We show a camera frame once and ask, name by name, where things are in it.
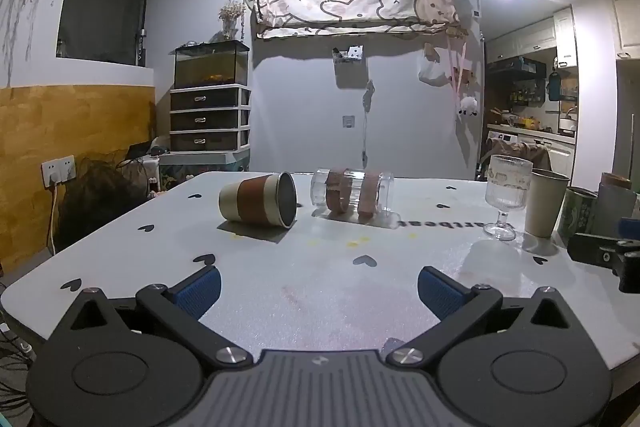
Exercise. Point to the grey cylinder with cork lid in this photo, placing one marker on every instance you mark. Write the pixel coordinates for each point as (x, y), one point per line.
(615, 201)

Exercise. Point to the cream cup with brown sleeve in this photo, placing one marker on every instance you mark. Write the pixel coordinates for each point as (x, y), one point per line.
(269, 201)

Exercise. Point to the green printed can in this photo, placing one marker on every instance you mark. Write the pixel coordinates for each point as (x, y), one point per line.
(576, 212)

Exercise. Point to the tall beige cup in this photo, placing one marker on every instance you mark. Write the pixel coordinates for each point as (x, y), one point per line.
(544, 201)

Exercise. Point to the vase of dried flowers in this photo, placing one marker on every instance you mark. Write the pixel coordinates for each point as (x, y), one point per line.
(230, 15)

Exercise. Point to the white drawer cabinet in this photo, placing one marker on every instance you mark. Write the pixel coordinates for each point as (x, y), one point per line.
(210, 119)

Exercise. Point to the white wall switch plate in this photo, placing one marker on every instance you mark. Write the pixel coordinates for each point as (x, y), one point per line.
(348, 121)

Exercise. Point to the glass mug with brown tape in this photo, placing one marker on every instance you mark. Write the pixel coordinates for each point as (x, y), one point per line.
(344, 191)

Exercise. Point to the white wall power socket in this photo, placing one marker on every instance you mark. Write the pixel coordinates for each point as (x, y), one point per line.
(57, 171)

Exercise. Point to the white plush toy hanging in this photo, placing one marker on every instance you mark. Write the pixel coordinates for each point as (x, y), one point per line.
(468, 106)

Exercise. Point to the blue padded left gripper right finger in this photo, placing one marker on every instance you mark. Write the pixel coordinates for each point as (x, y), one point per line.
(462, 312)

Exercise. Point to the glass fish tank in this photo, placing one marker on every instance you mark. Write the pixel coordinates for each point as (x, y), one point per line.
(211, 64)

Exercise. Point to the clear stemmed glass goblet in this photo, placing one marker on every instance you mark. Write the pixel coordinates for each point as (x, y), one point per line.
(508, 182)

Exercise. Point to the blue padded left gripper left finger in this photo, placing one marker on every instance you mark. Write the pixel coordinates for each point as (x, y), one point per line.
(175, 313)

